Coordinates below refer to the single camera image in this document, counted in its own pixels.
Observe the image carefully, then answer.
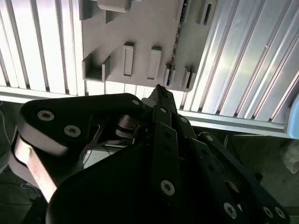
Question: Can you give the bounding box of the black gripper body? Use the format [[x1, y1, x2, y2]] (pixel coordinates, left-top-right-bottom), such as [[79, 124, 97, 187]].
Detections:
[[45, 143, 225, 224]]

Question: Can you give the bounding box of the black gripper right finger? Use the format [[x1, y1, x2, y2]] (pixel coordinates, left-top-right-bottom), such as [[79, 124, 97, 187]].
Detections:
[[163, 86, 292, 224]]

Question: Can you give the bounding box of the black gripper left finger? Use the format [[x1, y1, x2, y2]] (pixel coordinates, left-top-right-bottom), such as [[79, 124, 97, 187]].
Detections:
[[8, 84, 182, 211]]

